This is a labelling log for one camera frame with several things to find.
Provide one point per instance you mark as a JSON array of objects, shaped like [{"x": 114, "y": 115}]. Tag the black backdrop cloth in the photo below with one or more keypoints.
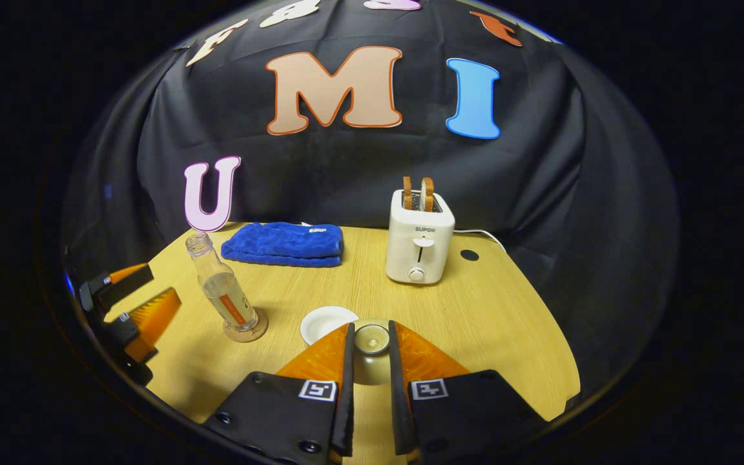
[{"x": 346, "y": 174}]

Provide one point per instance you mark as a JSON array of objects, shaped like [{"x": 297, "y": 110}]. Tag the white toaster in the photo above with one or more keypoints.
[{"x": 418, "y": 248}]

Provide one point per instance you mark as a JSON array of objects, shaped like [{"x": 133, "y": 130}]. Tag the white teacup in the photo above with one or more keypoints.
[{"x": 323, "y": 323}]

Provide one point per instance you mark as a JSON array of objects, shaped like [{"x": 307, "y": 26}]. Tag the blue towel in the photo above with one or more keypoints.
[{"x": 281, "y": 244}]

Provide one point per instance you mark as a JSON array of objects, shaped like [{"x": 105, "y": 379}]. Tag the round cork coaster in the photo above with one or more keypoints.
[{"x": 249, "y": 334}]

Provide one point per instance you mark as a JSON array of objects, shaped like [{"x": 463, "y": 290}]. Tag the clear water bottle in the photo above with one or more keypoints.
[{"x": 223, "y": 290}]

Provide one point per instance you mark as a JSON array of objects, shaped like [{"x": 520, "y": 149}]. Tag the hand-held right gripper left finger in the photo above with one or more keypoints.
[{"x": 345, "y": 400}]

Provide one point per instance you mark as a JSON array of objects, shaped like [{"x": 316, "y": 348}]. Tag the toasted bread slice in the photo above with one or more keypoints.
[
  {"x": 428, "y": 194},
  {"x": 407, "y": 192}
]

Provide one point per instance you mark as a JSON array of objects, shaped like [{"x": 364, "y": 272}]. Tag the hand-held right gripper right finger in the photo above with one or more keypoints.
[{"x": 399, "y": 400}]

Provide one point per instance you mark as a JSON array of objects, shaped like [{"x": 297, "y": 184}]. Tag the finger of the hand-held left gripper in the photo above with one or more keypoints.
[
  {"x": 123, "y": 329},
  {"x": 120, "y": 287}
]

